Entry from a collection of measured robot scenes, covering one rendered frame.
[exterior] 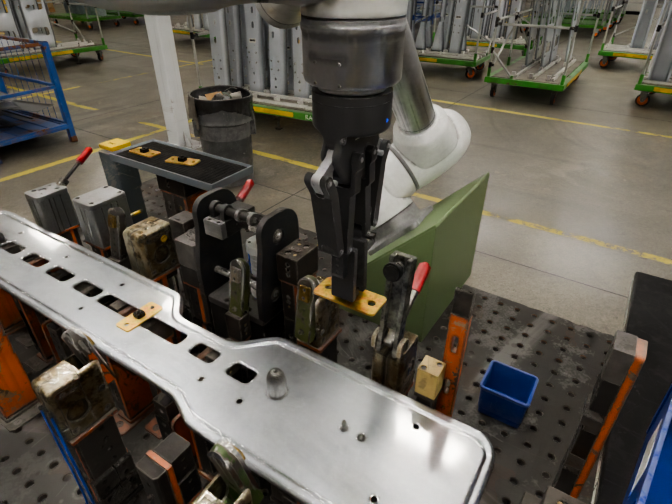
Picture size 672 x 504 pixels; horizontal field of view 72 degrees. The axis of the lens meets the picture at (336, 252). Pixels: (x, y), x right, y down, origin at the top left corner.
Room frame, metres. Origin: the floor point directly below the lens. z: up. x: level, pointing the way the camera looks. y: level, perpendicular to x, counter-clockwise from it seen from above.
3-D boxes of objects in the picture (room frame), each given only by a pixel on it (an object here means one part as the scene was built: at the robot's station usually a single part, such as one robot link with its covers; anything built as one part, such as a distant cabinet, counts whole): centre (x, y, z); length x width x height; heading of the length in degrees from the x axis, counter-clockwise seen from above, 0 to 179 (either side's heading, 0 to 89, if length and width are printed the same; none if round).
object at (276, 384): (0.51, 0.09, 1.02); 0.03 x 0.03 x 0.07
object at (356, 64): (0.44, -0.01, 1.52); 0.09 x 0.09 x 0.06
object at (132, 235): (0.91, 0.43, 0.89); 0.13 x 0.11 x 0.38; 147
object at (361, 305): (0.44, -0.02, 1.25); 0.08 x 0.04 x 0.01; 58
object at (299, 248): (0.75, 0.07, 0.91); 0.07 x 0.05 x 0.42; 147
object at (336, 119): (0.44, -0.02, 1.44); 0.08 x 0.07 x 0.09; 147
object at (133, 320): (0.70, 0.38, 1.01); 0.08 x 0.04 x 0.01; 148
